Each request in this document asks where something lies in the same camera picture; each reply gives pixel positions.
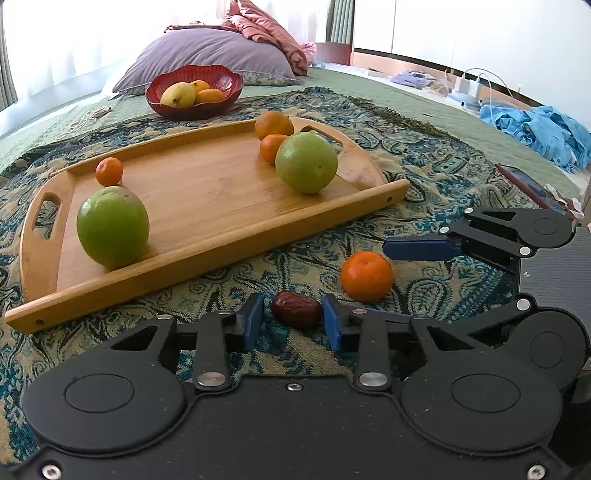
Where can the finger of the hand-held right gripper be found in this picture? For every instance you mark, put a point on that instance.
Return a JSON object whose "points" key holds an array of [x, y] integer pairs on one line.
{"points": [[415, 248], [503, 316]]}

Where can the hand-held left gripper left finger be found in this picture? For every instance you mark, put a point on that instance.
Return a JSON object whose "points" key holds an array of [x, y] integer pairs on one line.
{"points": [[253, 321]]}

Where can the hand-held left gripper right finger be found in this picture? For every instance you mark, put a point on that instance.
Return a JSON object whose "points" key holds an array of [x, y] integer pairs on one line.
{"points": [[331, 323]]}

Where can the red date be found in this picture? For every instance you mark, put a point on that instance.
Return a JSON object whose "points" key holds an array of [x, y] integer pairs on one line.
{"points": [[296, 310]]}

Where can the bright medium orange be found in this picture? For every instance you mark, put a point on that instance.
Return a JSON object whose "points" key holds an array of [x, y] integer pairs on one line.
{"points": [[367, 276]]}

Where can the wooden serving tray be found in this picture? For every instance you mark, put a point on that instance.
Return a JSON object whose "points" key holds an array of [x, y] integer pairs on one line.
{"points": [[207, 198]]}

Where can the large green citrus fruit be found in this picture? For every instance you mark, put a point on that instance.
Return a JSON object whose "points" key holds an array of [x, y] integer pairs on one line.
{"points": [[306, 162]]}

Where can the small green citrus fruit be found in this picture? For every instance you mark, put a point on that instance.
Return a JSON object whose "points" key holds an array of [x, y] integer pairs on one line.
{"points": [[113, 227]]}

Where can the large mottled orange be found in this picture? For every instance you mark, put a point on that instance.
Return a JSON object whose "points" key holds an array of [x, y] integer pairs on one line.
{"points": [[274, 124]]}

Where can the small tangerine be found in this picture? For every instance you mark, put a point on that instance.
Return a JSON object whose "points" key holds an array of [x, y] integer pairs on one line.
{"points": [[109, 171]]}

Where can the blue patterned woven blanket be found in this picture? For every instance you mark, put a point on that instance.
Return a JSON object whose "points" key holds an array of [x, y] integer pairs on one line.
{"points": [[438, 175]]}

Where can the red-cased phone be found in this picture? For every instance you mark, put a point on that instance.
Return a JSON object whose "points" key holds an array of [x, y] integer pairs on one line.
{"points": [[526, 182]]}

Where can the green quilted bedspread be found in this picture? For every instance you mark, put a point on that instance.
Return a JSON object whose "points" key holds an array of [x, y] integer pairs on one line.
{"points": [[415, 106]]}

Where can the blue clothes pile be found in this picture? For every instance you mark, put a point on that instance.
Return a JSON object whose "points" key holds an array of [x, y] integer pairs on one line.
{"points": [[540, 134]]}

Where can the light blue object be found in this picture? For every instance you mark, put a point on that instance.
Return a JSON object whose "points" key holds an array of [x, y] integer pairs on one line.
{"points": [[465, 99]]}

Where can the purple cloth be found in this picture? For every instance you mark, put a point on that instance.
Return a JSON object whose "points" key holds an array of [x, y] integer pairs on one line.
{"points": [[413, 79]]}

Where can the white charger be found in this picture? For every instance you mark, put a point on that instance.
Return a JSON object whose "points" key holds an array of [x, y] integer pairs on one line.
{"points": [[464, 83]]}

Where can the dark brown furniture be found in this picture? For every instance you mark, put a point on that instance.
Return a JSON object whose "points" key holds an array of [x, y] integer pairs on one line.
{"points": [[334, 52]]}

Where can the small pink cloth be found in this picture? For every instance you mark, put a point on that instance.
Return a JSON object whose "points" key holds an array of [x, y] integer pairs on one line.
{"points": [[307, 53]]}

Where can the small orange fruit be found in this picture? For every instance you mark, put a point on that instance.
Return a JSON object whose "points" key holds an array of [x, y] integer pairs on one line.
{"points": [[211, 96], [200, 85]]}

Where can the yellow mango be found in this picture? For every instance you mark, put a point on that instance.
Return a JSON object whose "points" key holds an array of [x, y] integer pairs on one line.
{"points": [[178, 94]]}

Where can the grey-green curtain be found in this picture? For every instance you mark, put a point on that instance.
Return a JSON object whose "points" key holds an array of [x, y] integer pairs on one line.
{"points": [[340, 21], [5, 69]]}

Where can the red scalloped bowl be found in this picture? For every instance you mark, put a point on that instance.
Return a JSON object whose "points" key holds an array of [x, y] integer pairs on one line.
{"points": [[221, 79]]}

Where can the pink quilt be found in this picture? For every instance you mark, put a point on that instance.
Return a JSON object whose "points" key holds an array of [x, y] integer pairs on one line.
{"points": [[263, 27]]}

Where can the purple pillow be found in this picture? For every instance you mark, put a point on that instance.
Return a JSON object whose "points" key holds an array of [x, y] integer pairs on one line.
{"points": [[194, 50]]}

